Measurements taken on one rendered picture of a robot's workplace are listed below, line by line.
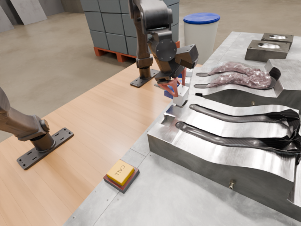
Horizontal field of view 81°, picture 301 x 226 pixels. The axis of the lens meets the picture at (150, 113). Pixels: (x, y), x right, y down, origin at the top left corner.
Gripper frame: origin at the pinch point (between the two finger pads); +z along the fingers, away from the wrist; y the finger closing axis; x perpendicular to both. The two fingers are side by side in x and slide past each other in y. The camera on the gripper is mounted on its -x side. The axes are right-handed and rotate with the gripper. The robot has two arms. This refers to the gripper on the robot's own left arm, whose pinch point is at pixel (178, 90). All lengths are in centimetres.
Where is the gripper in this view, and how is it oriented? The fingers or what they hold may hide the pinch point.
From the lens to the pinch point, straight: 64.5
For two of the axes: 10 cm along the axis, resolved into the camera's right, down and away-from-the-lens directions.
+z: 4.5, 7.3, 5.1
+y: 5.4, -6.8, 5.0
